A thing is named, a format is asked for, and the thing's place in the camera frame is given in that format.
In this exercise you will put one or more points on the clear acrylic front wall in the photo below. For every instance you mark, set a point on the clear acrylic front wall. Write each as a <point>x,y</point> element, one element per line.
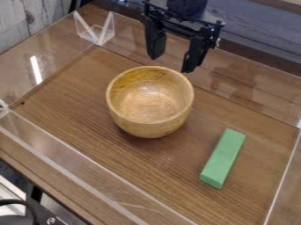
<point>103,198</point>

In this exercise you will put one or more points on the green rectangular block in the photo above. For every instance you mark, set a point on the green rectangular block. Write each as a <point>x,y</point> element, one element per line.
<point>222,158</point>

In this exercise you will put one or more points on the brown wooden bowl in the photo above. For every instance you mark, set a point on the brown wooden bowl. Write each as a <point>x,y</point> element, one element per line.
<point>148,99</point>

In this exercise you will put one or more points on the clear acrylic corner bracket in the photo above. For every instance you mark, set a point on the clear acrylic corner bracket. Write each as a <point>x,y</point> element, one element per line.
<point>96,34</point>

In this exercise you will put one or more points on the black table leg bracket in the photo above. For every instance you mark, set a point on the black table leg bracket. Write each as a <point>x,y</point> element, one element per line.
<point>49,212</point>

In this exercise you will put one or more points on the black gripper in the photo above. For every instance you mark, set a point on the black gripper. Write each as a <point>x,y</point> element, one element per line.
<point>182,17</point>

